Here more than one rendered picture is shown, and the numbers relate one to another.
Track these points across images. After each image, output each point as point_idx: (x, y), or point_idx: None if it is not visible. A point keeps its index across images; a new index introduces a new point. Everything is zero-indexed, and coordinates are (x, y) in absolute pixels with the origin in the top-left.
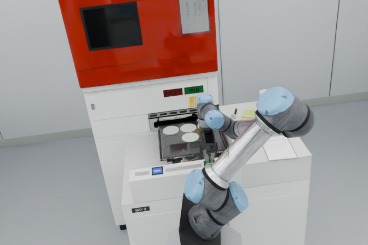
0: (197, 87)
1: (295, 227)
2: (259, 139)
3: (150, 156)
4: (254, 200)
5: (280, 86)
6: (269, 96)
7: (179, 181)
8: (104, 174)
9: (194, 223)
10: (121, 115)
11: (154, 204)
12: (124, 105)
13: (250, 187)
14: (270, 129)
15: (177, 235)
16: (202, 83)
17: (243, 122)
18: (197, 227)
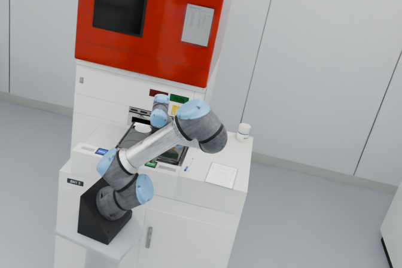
0: (183, 97)
1: (216, 263)
2: (169, 139)
3: (113, 144)
4: (181, 217)
5: (202, 99)
6: (189, 104)
7: None
8: (72, 150)
9: (99, 198)
10: (104, 99)
11: (88, 182)
12: (110, 90)
13: (180, 202)
14: (179, 131)
15: None
16: (189, 96)
17: None
18: (99, 202)
